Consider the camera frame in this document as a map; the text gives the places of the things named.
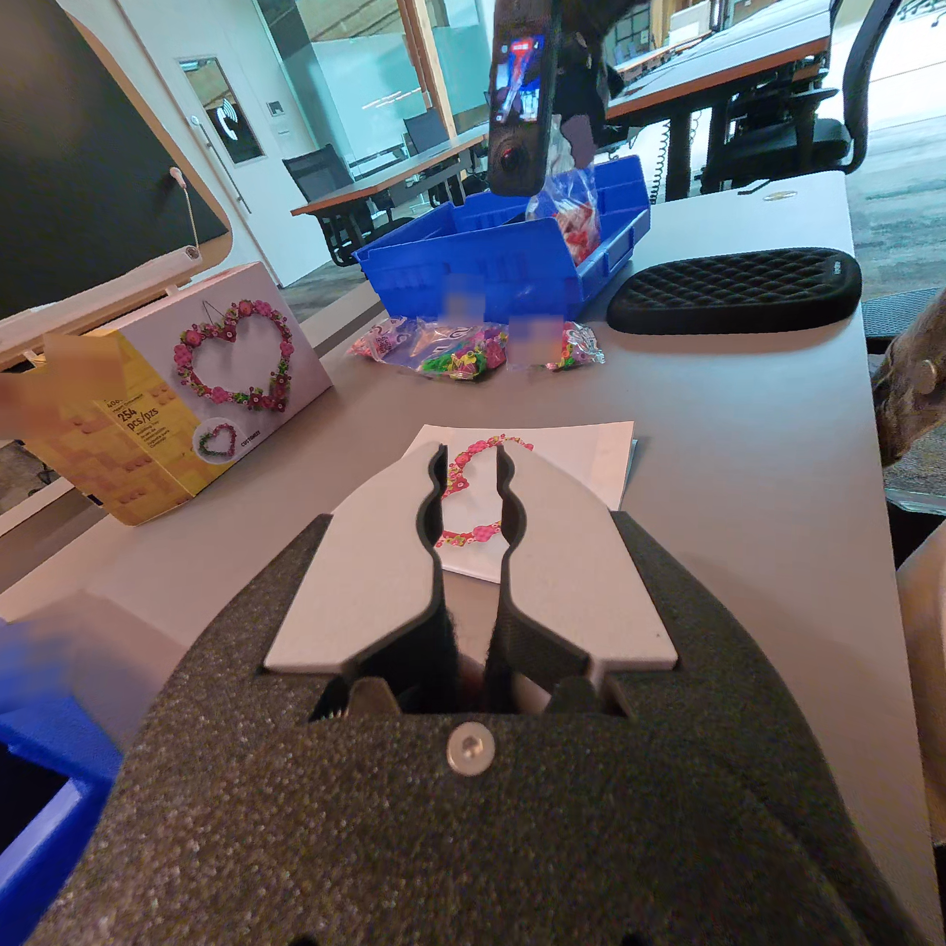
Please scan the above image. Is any brown top office desk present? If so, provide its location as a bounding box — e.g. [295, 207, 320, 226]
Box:
[606, 0, 835, 204]
[290, 132, 490, 219]

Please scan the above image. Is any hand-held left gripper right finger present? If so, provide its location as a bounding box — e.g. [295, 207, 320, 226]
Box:
[484, 442, 679, 718]

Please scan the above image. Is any white instruction booklet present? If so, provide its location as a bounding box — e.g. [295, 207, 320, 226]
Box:
[403, 421, 637, 585]

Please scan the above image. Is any black office chair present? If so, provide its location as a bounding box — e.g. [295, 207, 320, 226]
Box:
[283, 144, 415, 269]
[698, 0, 906, 195]
[403, 109, 468, 208]

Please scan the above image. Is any black wood-framed board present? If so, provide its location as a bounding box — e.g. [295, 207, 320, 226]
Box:
[0, 0, 234, 319]

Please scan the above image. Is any black mesh wrist pad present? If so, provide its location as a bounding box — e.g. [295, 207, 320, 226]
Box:
[606, 246, 864, 337]

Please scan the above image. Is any blue plastic bin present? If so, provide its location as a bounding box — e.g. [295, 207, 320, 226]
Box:
[0, 695, 123, 906]
[353, 154, 653, 326]

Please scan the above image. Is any small clear plastic bag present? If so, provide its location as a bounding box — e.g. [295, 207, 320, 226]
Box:
[545, 320, 607, 372]

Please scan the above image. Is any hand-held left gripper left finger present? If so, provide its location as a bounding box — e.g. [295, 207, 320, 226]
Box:
[264, 442, 459, 714]

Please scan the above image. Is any clear bag of colourful pieces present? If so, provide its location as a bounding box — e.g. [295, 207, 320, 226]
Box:
[410, 321, 512, 382]

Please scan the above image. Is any black coiled cable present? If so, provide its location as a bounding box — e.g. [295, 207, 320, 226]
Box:
[649, 118, 672, 206]

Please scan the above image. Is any clear bag of red pieces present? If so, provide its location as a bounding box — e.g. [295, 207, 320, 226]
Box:
[526, 136, 601, 266]

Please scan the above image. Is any person's right hand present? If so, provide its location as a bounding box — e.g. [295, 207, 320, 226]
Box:
[560, 113, 598, 169]

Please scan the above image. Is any white door with window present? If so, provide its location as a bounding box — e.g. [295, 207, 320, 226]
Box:
[122, 0, 297, 285]

